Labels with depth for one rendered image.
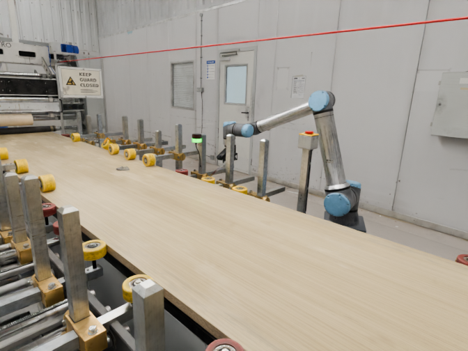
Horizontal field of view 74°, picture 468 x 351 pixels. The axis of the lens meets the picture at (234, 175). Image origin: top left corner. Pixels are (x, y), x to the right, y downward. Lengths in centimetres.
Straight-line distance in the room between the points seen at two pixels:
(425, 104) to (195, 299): 349
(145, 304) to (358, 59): 400
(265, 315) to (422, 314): 38
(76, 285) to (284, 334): 48
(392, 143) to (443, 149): 51
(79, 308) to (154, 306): 37
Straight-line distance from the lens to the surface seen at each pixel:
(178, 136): 218
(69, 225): 77
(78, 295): 85
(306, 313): 81
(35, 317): 102
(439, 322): 92
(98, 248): 109
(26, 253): 127
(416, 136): 398
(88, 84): 406
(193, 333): 88
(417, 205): 409
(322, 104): 185
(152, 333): 55
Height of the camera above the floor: 140
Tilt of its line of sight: 15 degrees down
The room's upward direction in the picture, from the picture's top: 2 degrees clockwise
